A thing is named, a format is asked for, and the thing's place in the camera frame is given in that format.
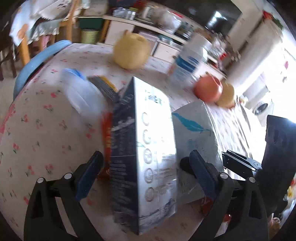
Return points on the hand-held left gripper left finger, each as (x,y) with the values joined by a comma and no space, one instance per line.
(89,173)

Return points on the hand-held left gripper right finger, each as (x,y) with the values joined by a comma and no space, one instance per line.
(203,173)

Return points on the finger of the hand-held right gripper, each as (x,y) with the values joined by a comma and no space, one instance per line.
(242,161)

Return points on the white wipes pack blue feather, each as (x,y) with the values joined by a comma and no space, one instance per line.
(196,139)

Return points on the red snack wrapper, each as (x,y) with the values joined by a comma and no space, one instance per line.
(106,139)

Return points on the beige and blue milk carton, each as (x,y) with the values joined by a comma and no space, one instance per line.
(157,150)

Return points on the small white and blue bottle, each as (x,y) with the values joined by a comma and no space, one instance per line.
(83,97)

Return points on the striped yellow snack packet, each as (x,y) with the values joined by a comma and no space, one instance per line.
(104,87)

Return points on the white washing machine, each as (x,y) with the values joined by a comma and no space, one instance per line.
(260,104)

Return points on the cherry print tablecloth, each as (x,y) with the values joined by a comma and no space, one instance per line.
(46,129)

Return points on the yellow apple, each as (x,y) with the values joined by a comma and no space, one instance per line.
(227,95)

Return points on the red apple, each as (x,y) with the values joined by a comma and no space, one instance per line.
(208,89)

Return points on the white supplement bottle blue label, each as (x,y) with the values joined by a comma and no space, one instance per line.
(187,64)

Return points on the yellow pear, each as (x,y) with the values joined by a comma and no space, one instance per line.
(131,49)

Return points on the light green bucket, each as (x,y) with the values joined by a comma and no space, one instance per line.
(89,36)

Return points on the black television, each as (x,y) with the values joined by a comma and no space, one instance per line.
(222,17)

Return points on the dark green box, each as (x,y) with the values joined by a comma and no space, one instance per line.
(91,23)

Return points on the white television cabinet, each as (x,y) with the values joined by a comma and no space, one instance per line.
(143,30)

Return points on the light wooden chair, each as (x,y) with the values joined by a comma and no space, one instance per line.
(67,20)

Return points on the orange print table cover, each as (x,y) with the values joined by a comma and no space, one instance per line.
(20,25)

